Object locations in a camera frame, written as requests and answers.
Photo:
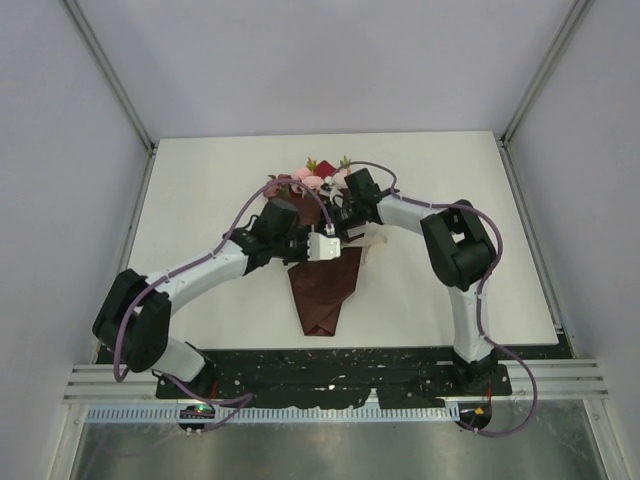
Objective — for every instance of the dusty pink flower stem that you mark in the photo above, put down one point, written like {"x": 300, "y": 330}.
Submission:
{"x": 278, "y": 187}

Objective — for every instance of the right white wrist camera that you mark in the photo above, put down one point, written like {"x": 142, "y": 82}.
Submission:
{"x": 331, "y": 186}

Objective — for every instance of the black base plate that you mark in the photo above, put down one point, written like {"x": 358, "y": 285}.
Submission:
{"x": 342, "y": 378}

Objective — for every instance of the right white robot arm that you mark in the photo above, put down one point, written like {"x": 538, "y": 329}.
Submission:
{"x": 462, "y": 257}

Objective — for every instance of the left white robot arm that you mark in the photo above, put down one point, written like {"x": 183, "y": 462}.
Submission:
{"x": 135, "y": 317}

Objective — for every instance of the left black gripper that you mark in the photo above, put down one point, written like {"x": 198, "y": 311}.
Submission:
{"x": 303, "y": 233}

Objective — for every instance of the white slotted cable duct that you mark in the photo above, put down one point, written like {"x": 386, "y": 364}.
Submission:
{"x": 183, "y": 413}

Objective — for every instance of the right aluminium corner post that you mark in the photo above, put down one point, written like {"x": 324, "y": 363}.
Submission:
{"x": 571, "y": 23}

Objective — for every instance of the aluminium corner post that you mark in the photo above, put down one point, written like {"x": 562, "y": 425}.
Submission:
{"x": 107, "y": 70}
{"x": 571, "y": 23}

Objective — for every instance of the red wrapping paper sheet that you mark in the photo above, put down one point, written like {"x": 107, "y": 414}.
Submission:
{"x": 320, "y": 288}

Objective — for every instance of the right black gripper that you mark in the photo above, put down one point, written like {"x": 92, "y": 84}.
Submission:
{"x": 341, "y": 233}

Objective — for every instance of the aluminium frame rail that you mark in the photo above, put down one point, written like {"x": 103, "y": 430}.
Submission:
{"x": 569, "y": 379}

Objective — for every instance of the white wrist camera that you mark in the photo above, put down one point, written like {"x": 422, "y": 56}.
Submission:
{"x": 331, "y": 186}
{"x": 321, "y": 247}

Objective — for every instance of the left aluminium corner post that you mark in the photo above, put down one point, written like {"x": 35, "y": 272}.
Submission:
{"x": 107, "y": 70}

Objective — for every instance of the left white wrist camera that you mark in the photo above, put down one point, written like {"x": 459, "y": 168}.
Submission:
{"x": 321, "y": 247}

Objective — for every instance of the cream ribbon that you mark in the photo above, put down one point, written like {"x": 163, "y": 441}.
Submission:
{"x": 364, "y": 239}

